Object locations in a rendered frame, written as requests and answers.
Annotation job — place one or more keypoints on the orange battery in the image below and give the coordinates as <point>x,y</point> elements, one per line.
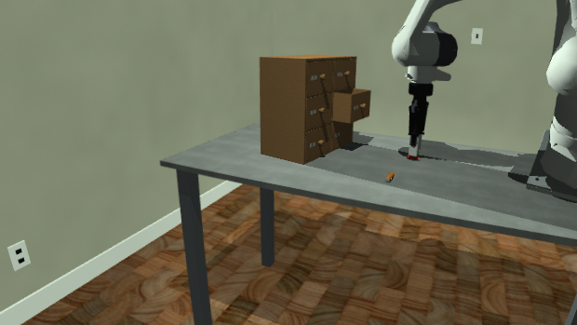
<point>389,177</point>

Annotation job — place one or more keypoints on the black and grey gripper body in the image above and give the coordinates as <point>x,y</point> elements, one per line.
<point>418,90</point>

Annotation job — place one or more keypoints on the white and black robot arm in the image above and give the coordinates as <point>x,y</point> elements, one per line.
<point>423,53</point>

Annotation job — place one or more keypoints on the brown wooden drawer front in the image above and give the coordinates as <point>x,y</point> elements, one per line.
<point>317,72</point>
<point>316,107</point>
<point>339,134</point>
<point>344,73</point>
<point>349,108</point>
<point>317,142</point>

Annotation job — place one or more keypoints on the brown chest of drawers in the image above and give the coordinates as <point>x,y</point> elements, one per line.
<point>283,106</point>

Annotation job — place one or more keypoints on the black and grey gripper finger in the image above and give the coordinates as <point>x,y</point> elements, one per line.
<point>414,127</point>
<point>422,125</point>

